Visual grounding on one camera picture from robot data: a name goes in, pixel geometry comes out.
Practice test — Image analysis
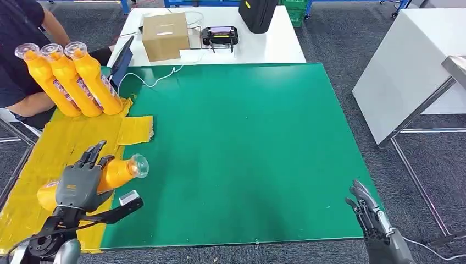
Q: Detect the thin white cable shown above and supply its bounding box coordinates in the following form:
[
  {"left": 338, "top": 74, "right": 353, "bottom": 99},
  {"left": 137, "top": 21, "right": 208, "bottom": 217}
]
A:
[{"left": 117, "top": 63, "right": 185, "bottom": 92}]

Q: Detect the orange drink bottle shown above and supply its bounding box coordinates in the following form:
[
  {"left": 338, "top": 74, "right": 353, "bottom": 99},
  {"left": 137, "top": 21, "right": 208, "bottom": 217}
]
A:
[
  {"left": 14, "top": 43, "right": 82, "bottom": 118},
  {"left": 40, "top": 43, "right": 103, "bottom": 118},
  {"left": 64, "top": 42, "right": 125, "bottom": 116},
  {"left": 36, "top": 153, "right": 150, "bottom": 212}
]

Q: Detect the green plastic crate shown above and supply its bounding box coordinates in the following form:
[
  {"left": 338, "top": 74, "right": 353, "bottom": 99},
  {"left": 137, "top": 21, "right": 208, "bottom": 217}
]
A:
[{"left": 279, "top": 0, "right": 307, "bottom": 28}]

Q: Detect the dark blue tablet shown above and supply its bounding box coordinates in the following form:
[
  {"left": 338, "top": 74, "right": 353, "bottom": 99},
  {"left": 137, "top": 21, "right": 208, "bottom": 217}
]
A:
[{"left": 108, "top": 35, "right": 135, "bottom": 90}]

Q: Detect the green table mat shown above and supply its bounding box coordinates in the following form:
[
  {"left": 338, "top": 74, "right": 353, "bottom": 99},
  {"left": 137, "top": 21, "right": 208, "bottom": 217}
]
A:
[{"left": 100, "top": 62, "right": 383, "bottom": 250}]

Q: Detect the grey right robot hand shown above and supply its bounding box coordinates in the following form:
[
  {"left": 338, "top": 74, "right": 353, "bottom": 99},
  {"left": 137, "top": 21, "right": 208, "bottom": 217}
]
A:
[{"left": 345, "top": 179, "right": 417, "bottom": 264}]

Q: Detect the black handheld controller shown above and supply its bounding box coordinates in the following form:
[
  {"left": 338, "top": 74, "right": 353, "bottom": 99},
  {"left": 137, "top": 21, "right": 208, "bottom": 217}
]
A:
[{"left": 202, "top": 26, "right": 240, "bottom": 54}]

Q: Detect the black carrying case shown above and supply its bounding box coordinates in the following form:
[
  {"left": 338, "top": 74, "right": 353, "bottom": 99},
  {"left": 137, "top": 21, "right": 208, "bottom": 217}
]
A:
[{"left": 238, "top": 0, "right": 279, "bottom": 34}]

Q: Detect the white seat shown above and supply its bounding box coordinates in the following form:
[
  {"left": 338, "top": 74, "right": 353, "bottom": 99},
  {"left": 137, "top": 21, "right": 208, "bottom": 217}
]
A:
[{"left": 0, "top": 108, "right": 42, "bottom": 138}]

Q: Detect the large white table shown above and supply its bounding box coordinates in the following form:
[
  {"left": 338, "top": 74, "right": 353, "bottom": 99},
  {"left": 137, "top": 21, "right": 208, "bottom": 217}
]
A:
[{"left": 352, "top": 8, "right": 466, "bottom": 146}]

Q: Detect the white floor cable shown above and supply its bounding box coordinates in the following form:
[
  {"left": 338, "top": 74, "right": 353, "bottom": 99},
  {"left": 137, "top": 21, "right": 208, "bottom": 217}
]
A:
[{"left": 402, "top": 236, "right": 466, "bottom": 262}]

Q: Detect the small white table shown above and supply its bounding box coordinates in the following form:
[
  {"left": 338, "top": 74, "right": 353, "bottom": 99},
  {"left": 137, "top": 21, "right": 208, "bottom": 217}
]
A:
[{"left": 107, "top": 5, "right": 307, "bottom": 68}]

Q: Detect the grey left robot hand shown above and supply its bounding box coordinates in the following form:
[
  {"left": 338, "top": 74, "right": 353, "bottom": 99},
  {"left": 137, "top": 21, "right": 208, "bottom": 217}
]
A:
[{"left": 54, "top": 140, "right": 115, "bottom": 213}]

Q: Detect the yellow sheet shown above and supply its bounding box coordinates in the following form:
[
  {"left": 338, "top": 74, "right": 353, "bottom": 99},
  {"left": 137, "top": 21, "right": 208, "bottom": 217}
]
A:
[{"left": 0, "top": 96, "right": 154, "bottom": 255}]

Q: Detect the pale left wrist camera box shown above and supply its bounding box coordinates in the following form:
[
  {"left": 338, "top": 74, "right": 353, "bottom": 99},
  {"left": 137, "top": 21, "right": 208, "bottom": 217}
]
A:
[{"left": 119, "top": 189, "right": 142, "bottom": 207}]

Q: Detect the brown cardboard box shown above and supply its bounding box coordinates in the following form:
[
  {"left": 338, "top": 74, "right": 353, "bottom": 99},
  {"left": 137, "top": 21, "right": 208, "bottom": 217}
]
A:
[{"left": 142, "top": 12, "right": 191, "bottom": 63}]

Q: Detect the person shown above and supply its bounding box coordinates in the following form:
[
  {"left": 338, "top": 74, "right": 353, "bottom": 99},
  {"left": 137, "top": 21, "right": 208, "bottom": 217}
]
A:
[{"left": 0, "top": 0, "right": 114, "bottom": 119}]

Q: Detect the blue shelf frame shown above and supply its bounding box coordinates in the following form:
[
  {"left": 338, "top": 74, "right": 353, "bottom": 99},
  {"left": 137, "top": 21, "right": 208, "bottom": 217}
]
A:
[{"left": 120, "top": 0, "right": 410, "bottom": 19}]

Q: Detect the grey metal table frame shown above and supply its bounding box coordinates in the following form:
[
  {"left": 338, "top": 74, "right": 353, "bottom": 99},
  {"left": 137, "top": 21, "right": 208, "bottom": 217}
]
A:
[{"left": 378, "top": 76, "right": 466, "bottom": 249}]

